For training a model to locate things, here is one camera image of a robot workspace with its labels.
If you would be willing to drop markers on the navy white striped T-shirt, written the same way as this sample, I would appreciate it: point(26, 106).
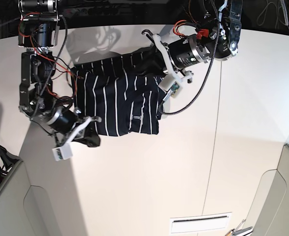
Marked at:
point(113, 90)

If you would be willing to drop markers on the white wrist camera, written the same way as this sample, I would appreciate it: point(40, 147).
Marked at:
point(171, 85)
point(63, 152)

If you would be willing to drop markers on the grey tool at table edge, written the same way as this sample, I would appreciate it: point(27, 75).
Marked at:
point(243, 232)

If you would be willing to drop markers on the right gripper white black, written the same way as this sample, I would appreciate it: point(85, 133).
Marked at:
point(68, 127)

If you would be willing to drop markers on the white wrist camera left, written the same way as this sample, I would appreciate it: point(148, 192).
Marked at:
point(171, 85)

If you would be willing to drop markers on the beige chair right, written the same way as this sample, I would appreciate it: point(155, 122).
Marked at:
point(269, 212)

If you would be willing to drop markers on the white power strip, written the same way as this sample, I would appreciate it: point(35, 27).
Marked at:
point(85, 12)

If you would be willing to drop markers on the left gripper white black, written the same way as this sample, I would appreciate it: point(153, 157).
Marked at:
point(182, 53)

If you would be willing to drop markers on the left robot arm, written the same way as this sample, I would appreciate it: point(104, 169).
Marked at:
point(215, 37)

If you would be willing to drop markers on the beige chair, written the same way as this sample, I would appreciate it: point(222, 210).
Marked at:
point(25, 209)
point(269, 212)

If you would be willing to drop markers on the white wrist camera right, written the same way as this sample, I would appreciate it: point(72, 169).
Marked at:
point(63, 152)

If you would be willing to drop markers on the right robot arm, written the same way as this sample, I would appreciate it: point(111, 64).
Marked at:
point(38, 32)

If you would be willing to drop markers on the beige chair left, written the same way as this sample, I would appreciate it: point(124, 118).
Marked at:
point(25, 209)

